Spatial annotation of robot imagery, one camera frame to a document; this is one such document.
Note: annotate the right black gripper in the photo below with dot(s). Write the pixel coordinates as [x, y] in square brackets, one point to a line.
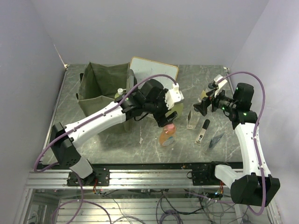
[202, 106]

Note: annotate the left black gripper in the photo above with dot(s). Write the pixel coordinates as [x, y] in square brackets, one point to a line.
[160, 118]

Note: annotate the orange bottle pink cap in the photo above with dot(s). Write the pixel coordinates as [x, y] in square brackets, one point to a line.
[167, 136]

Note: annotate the yellow pump lotion bottle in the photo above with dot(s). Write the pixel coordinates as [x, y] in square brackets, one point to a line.
[120, 92]

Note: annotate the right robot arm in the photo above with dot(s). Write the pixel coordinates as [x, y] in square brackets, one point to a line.
[255, 186]

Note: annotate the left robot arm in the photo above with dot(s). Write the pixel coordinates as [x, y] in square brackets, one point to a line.
[151, 98]

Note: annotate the green canvas bag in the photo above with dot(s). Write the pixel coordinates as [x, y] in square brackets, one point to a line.
[99, 85]

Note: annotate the clear bottle yellow label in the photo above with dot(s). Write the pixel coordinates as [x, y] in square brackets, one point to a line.
[203, 95]

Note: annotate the green bottle pink pump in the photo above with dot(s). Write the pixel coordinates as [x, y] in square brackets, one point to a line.
[178, 108]

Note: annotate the clear square bottle black cap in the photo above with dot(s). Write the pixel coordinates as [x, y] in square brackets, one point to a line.
[193, 118]

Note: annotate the black beige slim tube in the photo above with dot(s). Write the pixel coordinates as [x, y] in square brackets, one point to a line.
[202, 131]

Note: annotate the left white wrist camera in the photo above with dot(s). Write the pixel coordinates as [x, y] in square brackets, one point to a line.
[173, 96]

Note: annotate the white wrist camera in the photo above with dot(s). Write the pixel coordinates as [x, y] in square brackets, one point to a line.
[173, 96]
[218, 84]

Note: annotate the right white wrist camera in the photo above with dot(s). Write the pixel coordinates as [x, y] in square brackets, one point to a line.
[218, 84]

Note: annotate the small whiteboard wooden frame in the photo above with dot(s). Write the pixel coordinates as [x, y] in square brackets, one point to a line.
[143, 68]

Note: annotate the aluminium rail frame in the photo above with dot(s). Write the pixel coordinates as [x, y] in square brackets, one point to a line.
[133, 196]

